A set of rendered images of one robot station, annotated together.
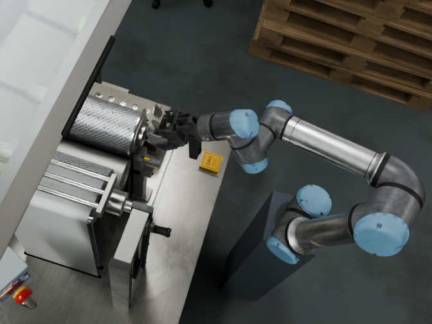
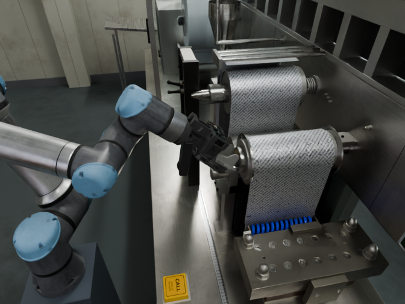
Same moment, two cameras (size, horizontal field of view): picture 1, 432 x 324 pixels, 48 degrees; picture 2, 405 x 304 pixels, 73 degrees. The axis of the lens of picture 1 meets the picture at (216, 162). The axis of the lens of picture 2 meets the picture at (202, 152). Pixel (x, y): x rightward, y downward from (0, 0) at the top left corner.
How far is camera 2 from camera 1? 1.46 m
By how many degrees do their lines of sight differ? 80
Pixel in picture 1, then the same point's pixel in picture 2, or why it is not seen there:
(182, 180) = (195, 255)
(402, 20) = not seen: outside the picture
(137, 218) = (189, 57)
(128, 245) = (186, 51)
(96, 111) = (286, 134)
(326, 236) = not seen: hidden behind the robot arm
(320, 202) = (29, 227)
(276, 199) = (84, 288)
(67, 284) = not seen: hidden behind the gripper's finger
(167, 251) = (178, 199)
